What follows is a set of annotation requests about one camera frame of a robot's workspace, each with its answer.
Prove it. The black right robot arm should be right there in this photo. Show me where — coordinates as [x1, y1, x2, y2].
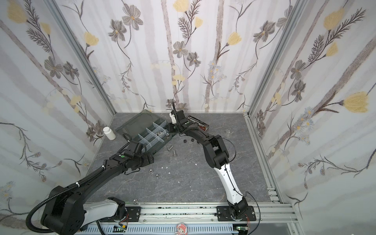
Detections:
[168, 102, 261, 222]

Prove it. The pink figurine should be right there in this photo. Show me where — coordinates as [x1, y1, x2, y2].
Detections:
[175, 223, 188, 235]

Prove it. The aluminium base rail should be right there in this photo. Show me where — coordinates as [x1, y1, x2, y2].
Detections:
[78, 203, 303, 235]

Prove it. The clear plastic measuring beaker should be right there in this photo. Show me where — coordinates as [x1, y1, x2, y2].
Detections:
[225, 128, 233, 139]

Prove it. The white plastic bottle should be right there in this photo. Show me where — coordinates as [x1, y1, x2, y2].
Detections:
[103, 127, 116, 141]

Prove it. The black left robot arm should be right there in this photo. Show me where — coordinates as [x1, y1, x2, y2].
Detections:
[25, 141, 154, 235]

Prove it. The green compartment organizer box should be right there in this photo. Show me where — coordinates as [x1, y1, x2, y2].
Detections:
[116, 110, 175, 154]

